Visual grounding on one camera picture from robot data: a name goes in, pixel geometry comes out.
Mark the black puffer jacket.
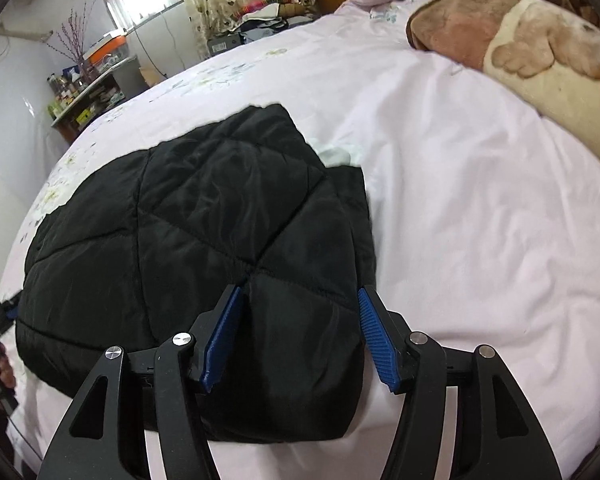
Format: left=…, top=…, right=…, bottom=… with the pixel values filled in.
left=16, top=104, right=376, bottom=443

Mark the pile of clothes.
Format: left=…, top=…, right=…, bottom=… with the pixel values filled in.
left=232, top=1, right=318, bottom=44

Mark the cluttered wooden shelf desk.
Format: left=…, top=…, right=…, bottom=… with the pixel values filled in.
left=52, top=55, right=148, bottom=144

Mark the pink blossom branches vase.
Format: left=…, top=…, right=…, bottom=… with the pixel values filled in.
left=45, top=2, right=94, bottom=84

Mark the black electronic box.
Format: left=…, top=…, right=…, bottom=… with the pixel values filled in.
left=208, top=34, right=242, bottom=56

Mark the orange white box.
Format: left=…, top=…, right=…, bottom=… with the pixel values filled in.
left=83, top=29, right=126, bottom=66

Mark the brown bear plush blanket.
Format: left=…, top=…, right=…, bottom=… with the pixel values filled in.
left=406, top=0, right=600, bottom=159

